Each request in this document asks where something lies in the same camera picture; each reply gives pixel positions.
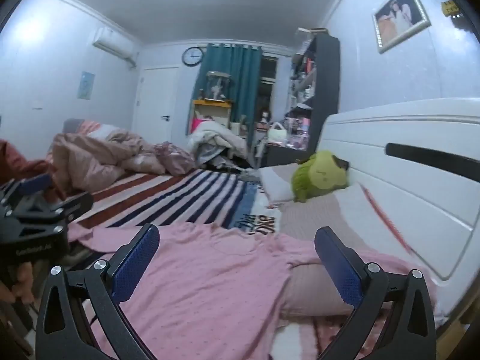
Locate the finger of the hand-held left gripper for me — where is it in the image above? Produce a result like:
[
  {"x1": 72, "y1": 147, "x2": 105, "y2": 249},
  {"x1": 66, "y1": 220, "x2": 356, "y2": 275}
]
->
[
  {"x1": 0, "y1": 174, "x2": 55, "y2": 200},
  {"x1": 54, "y1": 193, "x2": 95, "y2": 223}
]

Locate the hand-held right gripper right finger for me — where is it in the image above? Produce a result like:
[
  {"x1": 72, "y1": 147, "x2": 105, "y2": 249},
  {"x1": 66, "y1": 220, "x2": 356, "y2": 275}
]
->
[{"x1": 314, "y1": 226, "x2": 437, "y2": 360}]

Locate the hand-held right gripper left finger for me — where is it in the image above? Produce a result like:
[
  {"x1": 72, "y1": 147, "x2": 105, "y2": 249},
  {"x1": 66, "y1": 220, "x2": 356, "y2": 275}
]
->
[{"x1": 35, "y1": 223, "x2": 161, "y2": 360}]

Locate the pink dotted shirt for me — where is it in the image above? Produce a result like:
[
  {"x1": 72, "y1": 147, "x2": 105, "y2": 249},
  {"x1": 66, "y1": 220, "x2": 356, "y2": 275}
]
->
[{"x1": 67, "y1": 221, "x2": 439, "y2": 360}]

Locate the pile of white clothes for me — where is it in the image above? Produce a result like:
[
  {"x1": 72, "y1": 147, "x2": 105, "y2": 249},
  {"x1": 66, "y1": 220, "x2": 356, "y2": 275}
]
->
[{"x1": 187, "y1": 119, "x2": 249, "y2": 169}]

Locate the person's left hand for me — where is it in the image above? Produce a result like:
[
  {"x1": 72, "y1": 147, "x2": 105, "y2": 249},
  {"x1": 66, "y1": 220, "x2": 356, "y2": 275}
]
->
[{"x1": 0, "y1": 260, "x2": 36, "y2": 306}]

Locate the reddish cloth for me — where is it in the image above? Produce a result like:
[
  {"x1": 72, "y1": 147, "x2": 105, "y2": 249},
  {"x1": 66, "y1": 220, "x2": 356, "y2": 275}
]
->
[{"x1": 0, "y1": 139, "x2": 57, "y2": 196}]

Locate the beige pillow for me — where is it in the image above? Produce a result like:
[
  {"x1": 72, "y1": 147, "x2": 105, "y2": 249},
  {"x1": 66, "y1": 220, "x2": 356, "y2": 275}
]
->
[{"x1": 277, "y1": 184, "x2": 439, "y2": 317}]

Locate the grey cushion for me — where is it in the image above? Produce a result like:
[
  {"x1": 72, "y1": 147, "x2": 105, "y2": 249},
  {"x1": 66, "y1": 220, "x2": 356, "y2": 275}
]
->
[{"x1": 62, "y1": 118, "x2": 87, "y2": 134}]

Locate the striped blanket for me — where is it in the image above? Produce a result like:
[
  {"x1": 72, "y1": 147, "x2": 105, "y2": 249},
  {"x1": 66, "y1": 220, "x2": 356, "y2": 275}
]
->
[{"x1": 67, "y1": 168, "x2": 283, "y2": 241}]

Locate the green plush toy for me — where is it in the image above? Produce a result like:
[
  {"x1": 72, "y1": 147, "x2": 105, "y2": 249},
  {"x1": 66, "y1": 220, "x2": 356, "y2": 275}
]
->
[{"x1": 292, "y1": 151, "x2": 351, "y2": 203}]

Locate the white pillow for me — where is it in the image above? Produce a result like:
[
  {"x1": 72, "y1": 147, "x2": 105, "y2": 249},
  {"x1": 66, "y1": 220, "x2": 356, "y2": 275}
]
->
[{"x1": 258, "y1": 164, "x2": 302, "y2": 206}]

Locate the pink floral crumpled cloth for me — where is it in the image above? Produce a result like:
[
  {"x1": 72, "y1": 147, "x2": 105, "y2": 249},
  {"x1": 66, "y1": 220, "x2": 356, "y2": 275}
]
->
[{"x1": 153, "y1": 142, "x2": 196, "y2": 176}]

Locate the white headboard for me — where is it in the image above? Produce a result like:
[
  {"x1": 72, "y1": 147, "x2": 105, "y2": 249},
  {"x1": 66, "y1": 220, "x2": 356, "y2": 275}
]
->
[{"x1": 318, "y1": 97, "x2": 480, "y2": 317}]

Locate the dark desk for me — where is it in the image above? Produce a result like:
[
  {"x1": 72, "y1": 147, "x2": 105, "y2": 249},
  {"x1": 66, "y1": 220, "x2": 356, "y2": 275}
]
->
[{"x1": 254, "y1": 127, "x2": 316, "y2": 169}]

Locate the white door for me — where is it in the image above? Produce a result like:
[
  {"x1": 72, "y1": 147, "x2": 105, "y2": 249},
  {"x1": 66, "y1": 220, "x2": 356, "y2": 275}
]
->
[{"x1": 133, "y1": 66, "x2": 180, "y2": 145}]

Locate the white handbag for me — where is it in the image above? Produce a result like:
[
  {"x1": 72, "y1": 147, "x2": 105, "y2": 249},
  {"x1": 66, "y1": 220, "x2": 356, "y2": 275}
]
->
[{"x1": 266, "y1": 121, "x2": 288, "y2": 144}]

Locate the white air conditioner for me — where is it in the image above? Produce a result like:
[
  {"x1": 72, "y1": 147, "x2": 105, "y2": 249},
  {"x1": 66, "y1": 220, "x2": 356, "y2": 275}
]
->
[{"x1": 92, "y1": 27, "x2": 137, "y2": 69}]

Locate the yellow cabinet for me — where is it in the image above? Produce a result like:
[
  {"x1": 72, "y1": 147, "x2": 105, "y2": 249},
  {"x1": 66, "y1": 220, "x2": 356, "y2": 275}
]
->
[{"x1": 189, "y1": 99, "x2": 233, "y2": 136}]

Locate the glass dome with figure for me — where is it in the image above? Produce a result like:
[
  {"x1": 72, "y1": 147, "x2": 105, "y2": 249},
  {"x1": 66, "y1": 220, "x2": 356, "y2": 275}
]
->
[{"x1": 204, "y1": 70, "x2": 232, "y2": 102}]

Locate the dark bookshelf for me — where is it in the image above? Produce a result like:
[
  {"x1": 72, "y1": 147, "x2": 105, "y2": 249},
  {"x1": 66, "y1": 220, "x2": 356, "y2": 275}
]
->
[{"x1": 287, "y1": 27, "x2": 341, "y2": 158}]

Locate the window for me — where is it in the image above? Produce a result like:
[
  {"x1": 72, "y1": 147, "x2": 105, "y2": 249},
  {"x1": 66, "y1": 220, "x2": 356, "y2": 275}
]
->
[{"x1": 259, "y1": 55, "x2": 280, "y2": 121}]

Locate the teal curtain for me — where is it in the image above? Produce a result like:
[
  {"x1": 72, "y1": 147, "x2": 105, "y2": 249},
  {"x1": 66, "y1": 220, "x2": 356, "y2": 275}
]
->
[{"x1": 193, "y1": 42, "x2": 263, "y2": 136}]

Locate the framed picture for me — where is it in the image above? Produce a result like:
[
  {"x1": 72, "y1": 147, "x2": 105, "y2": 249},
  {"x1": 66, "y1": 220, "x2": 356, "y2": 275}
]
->
[{"x1": 372, "y1": 0, "x2": 432, "y2": 54}]

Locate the wall poster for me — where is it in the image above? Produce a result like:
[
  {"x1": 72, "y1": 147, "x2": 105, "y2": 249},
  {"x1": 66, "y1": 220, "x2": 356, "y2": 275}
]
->
[{"x1": 78, "y1": 71, "x2": 96, "y2": 101}]

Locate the wall clock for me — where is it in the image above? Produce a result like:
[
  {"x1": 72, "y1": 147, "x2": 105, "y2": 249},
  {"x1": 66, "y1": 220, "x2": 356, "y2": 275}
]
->
[{"x1": 182, "y1": 46, "x2": 204, "y2": 67}]

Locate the yellow wall sticker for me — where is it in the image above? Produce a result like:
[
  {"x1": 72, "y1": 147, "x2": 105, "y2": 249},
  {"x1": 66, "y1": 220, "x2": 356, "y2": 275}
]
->
[{"x1": 440, "y1": 0, "x2": 460, "y2": 18}]

